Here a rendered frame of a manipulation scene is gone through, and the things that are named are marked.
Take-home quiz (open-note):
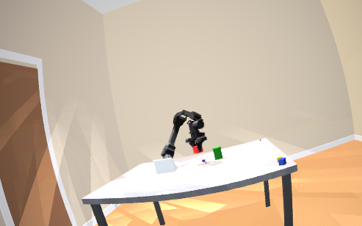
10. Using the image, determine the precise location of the small blue block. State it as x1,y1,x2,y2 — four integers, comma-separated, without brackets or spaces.
278,158,286,166

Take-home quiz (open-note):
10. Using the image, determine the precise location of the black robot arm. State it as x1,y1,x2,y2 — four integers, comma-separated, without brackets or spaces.
161,110,204,159

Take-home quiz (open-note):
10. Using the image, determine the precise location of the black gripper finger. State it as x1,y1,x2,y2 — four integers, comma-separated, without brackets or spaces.
189,141,197,147
196,141,203,152

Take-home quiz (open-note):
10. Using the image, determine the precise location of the red block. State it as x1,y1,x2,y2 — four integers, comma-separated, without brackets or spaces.
193,145,203,153

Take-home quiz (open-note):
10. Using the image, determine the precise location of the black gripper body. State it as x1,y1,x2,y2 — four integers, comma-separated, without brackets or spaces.
186,129,207,142

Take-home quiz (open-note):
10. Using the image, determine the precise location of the green block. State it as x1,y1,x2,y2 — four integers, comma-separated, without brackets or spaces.
214,153,222,160
213,146,222,154

